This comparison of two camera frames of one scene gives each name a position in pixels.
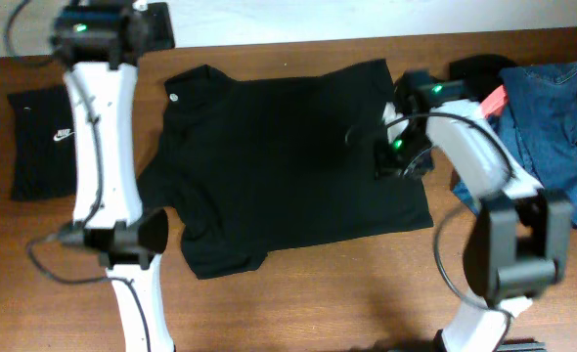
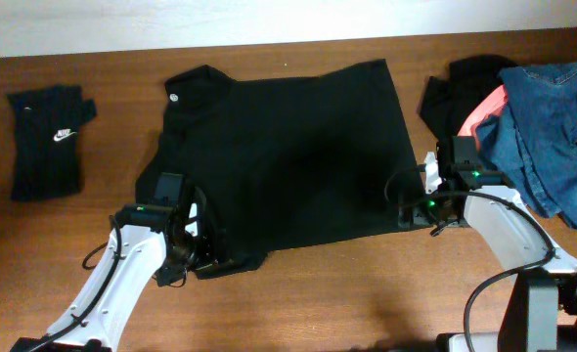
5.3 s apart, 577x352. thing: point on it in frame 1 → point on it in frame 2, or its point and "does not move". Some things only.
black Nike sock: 44,144 does not move
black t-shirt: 249,166 does not move
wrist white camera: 390,114 → 432,182
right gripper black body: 404,158 → 428,211
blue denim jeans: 553,120 does not move
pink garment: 495,102 does not move
